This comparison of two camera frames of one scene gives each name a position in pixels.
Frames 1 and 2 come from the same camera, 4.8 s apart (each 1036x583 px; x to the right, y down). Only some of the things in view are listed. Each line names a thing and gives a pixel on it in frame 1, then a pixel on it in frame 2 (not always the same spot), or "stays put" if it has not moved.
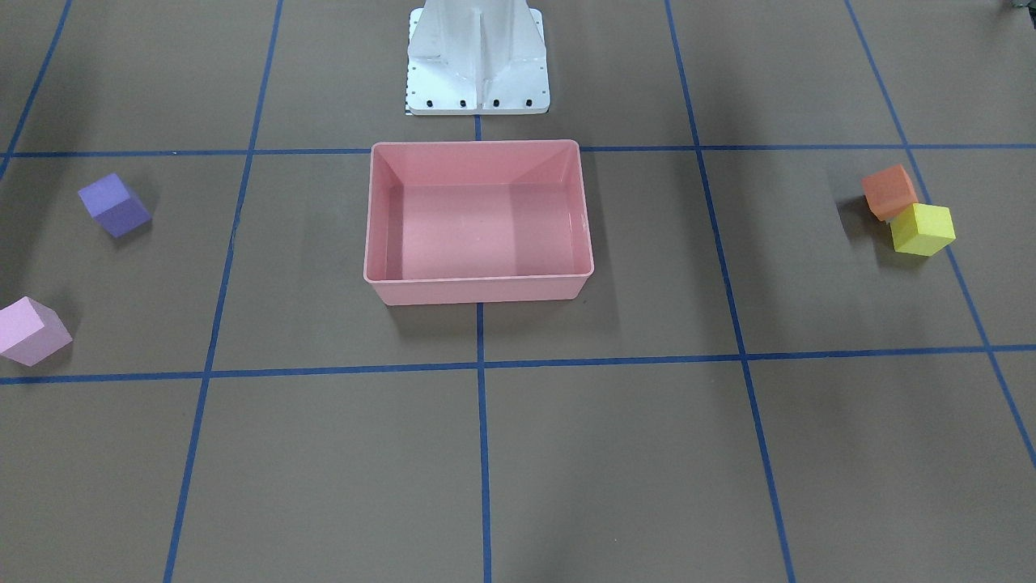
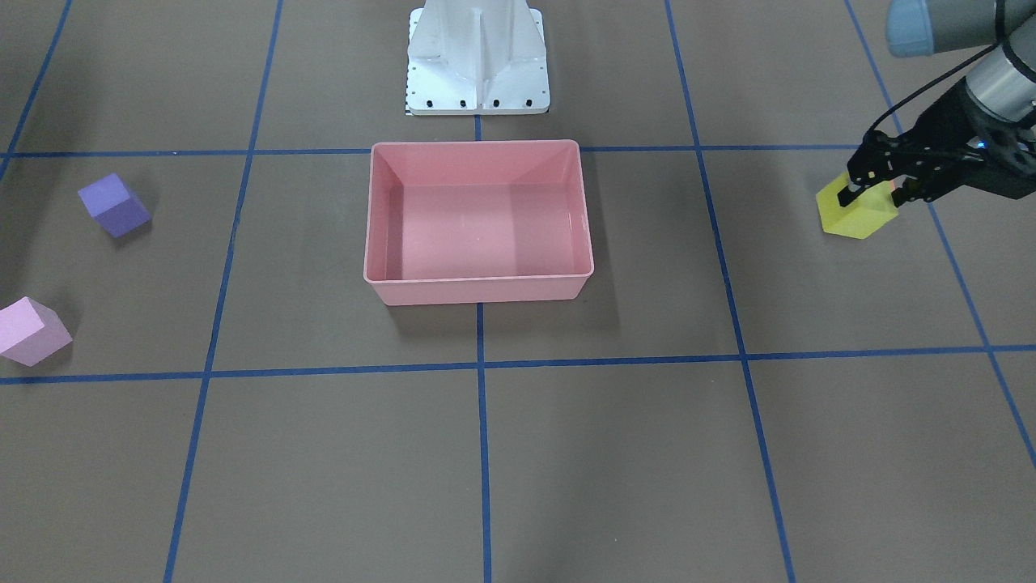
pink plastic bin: x=473 y=222 stays put
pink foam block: x=31 y=332 stays put
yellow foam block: x=924 y=231 → x=862 y=217
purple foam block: x=114 y=206 stays put
